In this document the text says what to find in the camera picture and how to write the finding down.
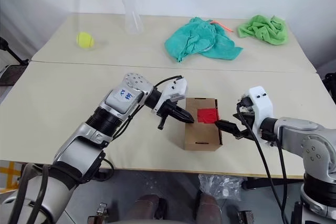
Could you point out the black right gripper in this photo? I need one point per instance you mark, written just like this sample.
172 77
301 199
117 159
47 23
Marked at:
250 117

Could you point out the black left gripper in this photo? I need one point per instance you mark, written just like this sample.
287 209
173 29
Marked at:
165 110

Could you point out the brown cardboard box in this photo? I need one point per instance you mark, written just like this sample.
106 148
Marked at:
200 136

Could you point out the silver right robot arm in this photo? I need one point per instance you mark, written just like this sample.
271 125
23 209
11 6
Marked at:
315 142

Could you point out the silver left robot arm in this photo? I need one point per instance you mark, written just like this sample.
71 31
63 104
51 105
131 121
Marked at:
86 134

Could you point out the red cloth in box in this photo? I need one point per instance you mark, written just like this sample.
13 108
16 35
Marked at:
207 116

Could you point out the clear plastic bag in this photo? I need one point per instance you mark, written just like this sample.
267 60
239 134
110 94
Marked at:
220 186

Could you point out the teal cloth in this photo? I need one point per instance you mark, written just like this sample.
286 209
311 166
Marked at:
199 40

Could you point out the dark brown rounded shape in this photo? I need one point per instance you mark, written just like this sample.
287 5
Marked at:
210 208
147 207

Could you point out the light green cloth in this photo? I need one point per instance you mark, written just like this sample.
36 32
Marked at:
265 30

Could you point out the clear plastic cup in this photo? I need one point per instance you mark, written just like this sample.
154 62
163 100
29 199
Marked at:
132 16

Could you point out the black device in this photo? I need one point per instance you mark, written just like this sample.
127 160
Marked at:
330 83

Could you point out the yellow tennis ball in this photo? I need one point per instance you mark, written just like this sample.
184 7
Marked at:
85 40

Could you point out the black stand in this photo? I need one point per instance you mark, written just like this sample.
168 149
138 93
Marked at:
11 53

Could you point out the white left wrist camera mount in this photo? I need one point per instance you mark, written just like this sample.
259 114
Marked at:
176 89

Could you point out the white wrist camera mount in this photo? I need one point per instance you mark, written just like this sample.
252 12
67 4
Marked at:
260 100
176 89

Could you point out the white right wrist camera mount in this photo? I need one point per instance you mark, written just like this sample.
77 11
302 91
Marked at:
260 100

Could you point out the small metal bracket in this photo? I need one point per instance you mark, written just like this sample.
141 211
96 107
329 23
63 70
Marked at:
246 217
99 213

